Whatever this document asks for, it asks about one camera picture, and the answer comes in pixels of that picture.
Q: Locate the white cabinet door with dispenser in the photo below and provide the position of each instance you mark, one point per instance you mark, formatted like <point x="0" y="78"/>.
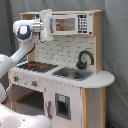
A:
<point x="63" y="105"/>

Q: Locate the white toy microwave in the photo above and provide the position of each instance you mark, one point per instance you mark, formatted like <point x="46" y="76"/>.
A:
<point x="71" y="24"/>

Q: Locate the left red oven knob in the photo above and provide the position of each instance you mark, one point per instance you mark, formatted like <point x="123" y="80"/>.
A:
<point x="15" y="78"/>

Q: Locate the wooden toy kitchen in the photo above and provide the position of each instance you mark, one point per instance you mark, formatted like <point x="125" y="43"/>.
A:
<point x="63" y="51"/>

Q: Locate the red oven knob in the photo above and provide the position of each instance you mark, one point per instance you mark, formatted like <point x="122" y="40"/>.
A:
<point x="15" y="78"/>
<point x="34" y="83"/>

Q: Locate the right red oven knob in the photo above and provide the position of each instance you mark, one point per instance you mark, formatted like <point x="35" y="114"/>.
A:
<point x="34" y="83"/>

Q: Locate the grey toy sink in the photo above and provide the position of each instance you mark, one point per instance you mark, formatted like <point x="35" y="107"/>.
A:
<point x="72" y="73"/>

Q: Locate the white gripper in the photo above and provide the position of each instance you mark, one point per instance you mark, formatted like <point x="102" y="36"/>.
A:
<point x="41" y="25"/>

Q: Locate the black toy stovetop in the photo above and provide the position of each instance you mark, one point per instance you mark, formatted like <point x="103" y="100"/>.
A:
<point x="37" y="66"/>

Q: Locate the black toy faucet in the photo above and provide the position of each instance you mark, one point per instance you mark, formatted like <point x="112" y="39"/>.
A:
<point x="82" y="63"/>

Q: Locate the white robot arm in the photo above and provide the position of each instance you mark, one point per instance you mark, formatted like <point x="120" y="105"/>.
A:
<point x="24" y="30"/>

